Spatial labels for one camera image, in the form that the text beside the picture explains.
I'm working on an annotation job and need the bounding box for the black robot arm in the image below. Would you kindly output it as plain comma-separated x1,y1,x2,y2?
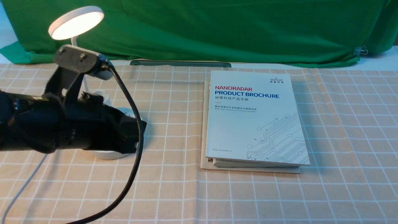
1,91,138,154

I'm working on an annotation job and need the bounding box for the white round desk lamp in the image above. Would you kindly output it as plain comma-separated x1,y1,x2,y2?
48,6,135,160

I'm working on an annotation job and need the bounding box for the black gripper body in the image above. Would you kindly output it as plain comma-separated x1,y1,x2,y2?
59,92,147,153

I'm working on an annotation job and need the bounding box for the green backdrop cloth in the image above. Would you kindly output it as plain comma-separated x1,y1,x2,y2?
1,0,397,68

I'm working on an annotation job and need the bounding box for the orange grid tablecloth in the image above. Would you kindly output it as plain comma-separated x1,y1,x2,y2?
5,65,398,224

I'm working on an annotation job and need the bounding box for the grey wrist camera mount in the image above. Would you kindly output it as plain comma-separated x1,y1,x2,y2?
44,44,113,104

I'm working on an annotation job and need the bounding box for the silver binder clip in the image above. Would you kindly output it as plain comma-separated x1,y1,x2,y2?
353,46,368,57

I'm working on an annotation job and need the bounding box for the dark grey flat bar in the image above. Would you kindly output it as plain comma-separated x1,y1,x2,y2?
130,60,232,68

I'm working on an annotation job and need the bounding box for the white lamp power cable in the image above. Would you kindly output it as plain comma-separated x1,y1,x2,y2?
0,153,49,222

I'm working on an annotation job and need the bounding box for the black camera cable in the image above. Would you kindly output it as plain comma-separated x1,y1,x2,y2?
64,61,145,224

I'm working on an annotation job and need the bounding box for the white product brochure book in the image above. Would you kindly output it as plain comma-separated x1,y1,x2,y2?
205,71,310,168

